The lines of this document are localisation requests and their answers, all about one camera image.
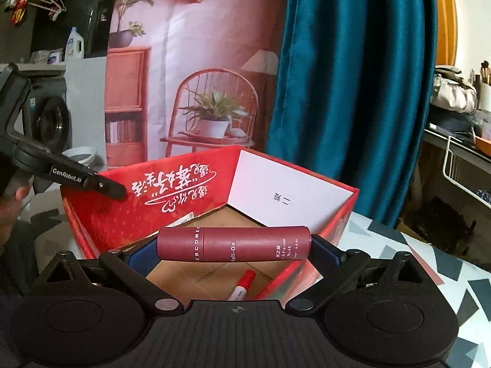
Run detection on red cardboard box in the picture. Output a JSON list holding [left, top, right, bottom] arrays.
[[61, 146, 360, 302]]

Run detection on red hanging packets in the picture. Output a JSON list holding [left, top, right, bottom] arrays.
[[9, 0, 32, 28]]

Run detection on washing machine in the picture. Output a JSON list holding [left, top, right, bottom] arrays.
[[15, 64, 75, 156]]

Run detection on white wire basket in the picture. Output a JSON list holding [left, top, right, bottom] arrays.
[[442, 134, 491, 205]]

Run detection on geometric patterned tablecloth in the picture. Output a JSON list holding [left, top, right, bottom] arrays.
[[23, 199, 491, 368]]

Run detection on white desk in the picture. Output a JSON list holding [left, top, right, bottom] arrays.
[[422, 126, 491, 185]]

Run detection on white detergent bottle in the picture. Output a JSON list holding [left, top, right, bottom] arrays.
[[64, 27, 85, 61]]

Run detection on person's left hand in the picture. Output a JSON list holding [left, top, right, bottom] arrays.
[[0, 184, 34, 247]]

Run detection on white clothes hanger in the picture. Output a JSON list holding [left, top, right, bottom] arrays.
[[28, 0, 68, 22]]

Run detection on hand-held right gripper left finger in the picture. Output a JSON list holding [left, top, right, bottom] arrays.
[[36, 243, 182, 314]]

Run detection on white cloth bag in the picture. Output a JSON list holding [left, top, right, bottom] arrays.
[[431, 65, 478, 114]]

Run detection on orange tray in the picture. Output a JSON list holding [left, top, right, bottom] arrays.
[[473, 122, 491, 151]]

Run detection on teal curtain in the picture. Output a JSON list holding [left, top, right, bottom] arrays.
[[265, 0, 439, 228]]

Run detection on red marker pen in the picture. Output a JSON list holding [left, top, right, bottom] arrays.
[[226, 269, 257, 301]]

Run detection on maroon cardboard tube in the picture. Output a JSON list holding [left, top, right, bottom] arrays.
[[157, 225, 311, 263]]

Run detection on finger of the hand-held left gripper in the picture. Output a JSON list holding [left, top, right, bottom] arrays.
[[48, 152, 128, 201]]

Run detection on clear plastic storage boxes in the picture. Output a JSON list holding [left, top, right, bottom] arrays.
[[31, 48, 64, 65]]

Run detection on printed room backdrop cloth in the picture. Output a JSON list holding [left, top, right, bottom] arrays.
[[105, 0, 293, 172]]

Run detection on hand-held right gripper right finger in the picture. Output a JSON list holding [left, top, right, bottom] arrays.
[[286, 234, 436, 315]]

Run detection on dark bag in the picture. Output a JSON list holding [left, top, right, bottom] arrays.
[[429, 106, 477, 139]]

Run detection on white plastic basin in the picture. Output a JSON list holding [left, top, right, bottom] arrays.
[[61, 146, 97, 174]]

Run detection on white brush holder cup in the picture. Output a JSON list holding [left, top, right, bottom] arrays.
[[479, 60, 491, 110]]

